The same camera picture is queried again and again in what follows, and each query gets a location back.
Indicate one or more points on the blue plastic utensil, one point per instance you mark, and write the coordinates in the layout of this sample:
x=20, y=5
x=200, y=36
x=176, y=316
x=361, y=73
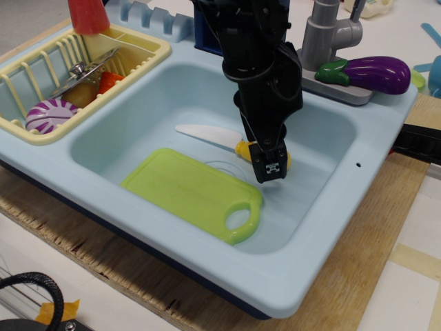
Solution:
x=430, y=30

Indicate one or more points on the metal pot lid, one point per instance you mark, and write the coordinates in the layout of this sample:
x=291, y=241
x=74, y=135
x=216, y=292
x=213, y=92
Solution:
x=80, y=72

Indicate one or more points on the black clamp at right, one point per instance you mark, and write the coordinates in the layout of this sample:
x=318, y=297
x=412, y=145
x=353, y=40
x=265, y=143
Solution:
x=419, y=143

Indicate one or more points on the light blue toy sink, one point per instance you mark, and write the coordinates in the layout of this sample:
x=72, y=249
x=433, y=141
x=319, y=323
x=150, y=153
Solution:
x=337, y=149

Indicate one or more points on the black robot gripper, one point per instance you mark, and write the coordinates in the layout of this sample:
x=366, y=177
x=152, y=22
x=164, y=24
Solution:
x=266, y=68

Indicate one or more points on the teal plastic cup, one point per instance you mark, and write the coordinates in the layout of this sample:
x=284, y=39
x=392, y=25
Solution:
x=433, y=82

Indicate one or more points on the purple toy eggplant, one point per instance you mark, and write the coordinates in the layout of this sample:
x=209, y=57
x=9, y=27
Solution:
x=388, y=75

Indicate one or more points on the yellow dish drying rack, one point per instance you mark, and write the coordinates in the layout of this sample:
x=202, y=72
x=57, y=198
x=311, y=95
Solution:
x=35, y=75

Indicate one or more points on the orange tape piece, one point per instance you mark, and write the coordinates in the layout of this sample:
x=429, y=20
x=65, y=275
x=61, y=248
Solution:
x=46, y=312

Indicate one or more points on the yellow toy potato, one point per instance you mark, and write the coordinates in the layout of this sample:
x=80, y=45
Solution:
x=80, y=95

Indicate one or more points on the purple white toy cabbage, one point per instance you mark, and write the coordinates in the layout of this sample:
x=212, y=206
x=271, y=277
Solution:
x=47, y=115

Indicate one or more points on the red plastic cup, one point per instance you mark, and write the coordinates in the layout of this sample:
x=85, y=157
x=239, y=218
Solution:
x=88, y=16

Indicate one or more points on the blue box behind sink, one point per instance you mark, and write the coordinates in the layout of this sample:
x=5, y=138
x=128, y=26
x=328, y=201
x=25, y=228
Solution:
x=205, y=39

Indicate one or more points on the grey toy faucet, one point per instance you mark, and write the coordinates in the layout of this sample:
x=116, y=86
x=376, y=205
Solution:
x=325, y=34

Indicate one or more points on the white knife yellow handle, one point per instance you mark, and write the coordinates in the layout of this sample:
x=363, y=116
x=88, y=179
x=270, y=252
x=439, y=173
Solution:
x=224, y=138

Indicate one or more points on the wooden base board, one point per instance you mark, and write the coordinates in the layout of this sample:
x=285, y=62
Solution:
x=383, y=274

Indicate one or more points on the green plastic cutting board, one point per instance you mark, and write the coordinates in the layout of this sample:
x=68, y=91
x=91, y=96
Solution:
x=209, y=199

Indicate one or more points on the orange toy carrot piece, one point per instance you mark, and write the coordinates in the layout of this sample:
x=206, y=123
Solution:
x=108, y=80

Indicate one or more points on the cream toy appliance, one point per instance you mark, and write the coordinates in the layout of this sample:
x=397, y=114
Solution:
x=366, y=9

